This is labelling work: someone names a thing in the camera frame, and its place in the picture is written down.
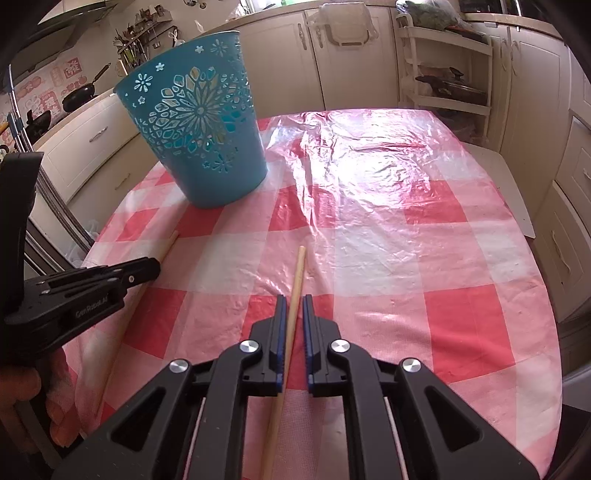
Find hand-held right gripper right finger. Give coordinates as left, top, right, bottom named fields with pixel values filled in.
left=301, top=294, right=540, bottom=480

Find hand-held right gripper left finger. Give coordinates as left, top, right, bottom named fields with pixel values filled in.
left=51, top=294, right=289, bottom=480

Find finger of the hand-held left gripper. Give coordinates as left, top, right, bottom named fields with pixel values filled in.
left=39, top=257, right=162, bottom=301

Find wooden chopstick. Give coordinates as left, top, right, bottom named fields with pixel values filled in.
left=95, top=230, right=179, bottom=402
left=259, top=246, right=308, bottom=480

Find blue perforated plastic basket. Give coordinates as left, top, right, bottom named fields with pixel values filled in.
left=114, top=30, right=269, bottom=209

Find person's left hand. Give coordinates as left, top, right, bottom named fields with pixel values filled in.
left=0, top=354, right=80, bottom=450

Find pink checkered plastic tablecloth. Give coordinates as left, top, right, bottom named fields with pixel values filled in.
left=62, top=108, right=561, bottom=480

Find small black wok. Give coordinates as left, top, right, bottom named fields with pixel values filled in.
left=24, top=110, right=53, bottom=145

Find grey range hood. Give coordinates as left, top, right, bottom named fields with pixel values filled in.
left=0, top=0, right=112, bottom=88

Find dark pot with lid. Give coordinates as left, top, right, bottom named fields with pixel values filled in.
left=414, top=67, right=488, bottom=106

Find white plastic hanging bin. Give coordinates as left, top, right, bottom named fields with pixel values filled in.
left=307, top=3, right=376, bottom=47

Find white plastic shelf rack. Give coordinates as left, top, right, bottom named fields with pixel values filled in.
left=397, top=11, right=494, bottom=139

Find plastic bag of greens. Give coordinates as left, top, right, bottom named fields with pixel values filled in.
left=397, top=0, right=465, bottom=29

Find black wok with handle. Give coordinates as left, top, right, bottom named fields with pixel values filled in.
left=61, top=63, right=112, bottom=113

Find red wall stickers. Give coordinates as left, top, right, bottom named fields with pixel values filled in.
left=0, top=55, right=95, bottom=153

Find wall utensil rack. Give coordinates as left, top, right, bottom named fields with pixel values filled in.
left=111, top=4, right=175, bottom=77

